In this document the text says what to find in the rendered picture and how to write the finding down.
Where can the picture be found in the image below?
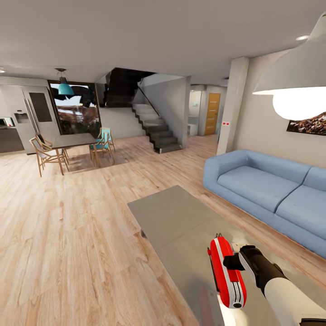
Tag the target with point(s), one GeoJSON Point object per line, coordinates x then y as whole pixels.
{"type": "Point", "coordinates": [314, 125]}

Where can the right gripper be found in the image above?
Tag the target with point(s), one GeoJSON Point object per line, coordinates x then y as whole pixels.
{"type": "Point", "coordinates": [231, 263]}

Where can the room light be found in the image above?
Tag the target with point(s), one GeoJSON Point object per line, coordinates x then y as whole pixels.
{"type": "Point", "coordinates": [303, 66]}
{"type": "Point", "coordinates": [64, 88]}

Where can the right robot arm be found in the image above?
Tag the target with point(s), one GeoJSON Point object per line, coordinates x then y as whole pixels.
{"type": "Point", "coordinates": [290, 305]}

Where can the stairs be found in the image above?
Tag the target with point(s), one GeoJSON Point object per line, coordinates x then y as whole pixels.
{"type": "Point", "coordinates": [120, 88]}

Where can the standing mirror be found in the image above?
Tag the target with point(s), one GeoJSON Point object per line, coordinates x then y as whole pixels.
{"type": "Point", "coordinates": [219, 125]}

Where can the radio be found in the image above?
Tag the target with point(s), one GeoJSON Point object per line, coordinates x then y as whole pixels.
{"type": "Point", "coordinates": [229, 283]}

